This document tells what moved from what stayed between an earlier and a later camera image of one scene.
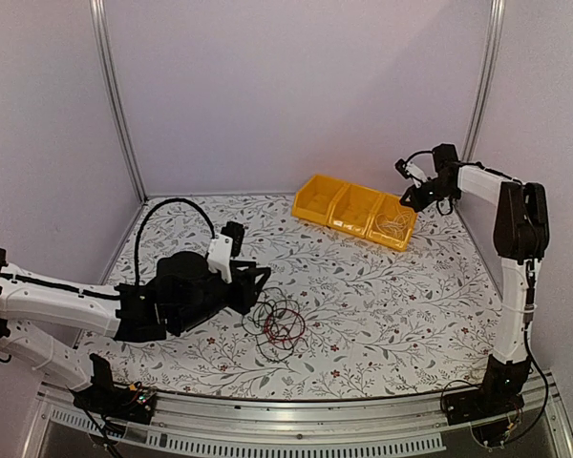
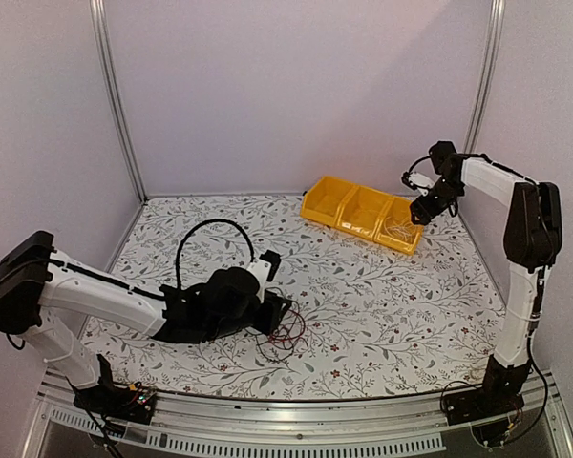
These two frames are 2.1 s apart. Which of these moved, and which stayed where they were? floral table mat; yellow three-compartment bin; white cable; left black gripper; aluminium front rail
Moved: left black gripper; white cable
Stayed: aluminium front rail; yellow three-compartment bin; floral table mat
